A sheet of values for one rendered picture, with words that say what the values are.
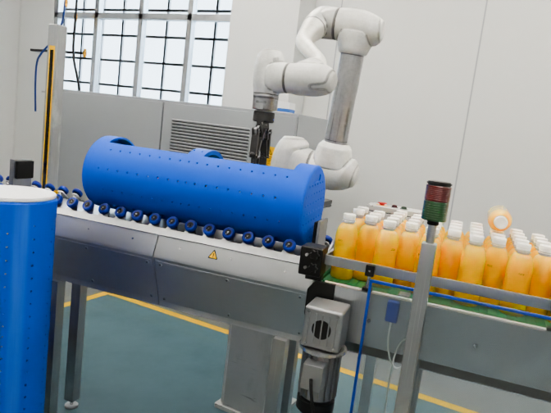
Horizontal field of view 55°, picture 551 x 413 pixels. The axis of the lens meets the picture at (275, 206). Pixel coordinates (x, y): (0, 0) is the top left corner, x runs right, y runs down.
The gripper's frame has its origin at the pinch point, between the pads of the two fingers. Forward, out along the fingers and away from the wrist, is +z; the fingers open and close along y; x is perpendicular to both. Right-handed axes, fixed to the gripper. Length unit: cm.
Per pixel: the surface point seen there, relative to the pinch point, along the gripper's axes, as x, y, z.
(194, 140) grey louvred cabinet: -112, -157, -1
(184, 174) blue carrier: -22.4, 12.6, 4.5
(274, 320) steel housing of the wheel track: 15, 8, 51
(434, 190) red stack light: 63, 39, -4
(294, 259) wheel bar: 20.9, 11.0, 27.2
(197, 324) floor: -82, -128, 118
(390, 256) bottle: 52, 15, 19
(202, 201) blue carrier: -14.0, 13.4, 12.7
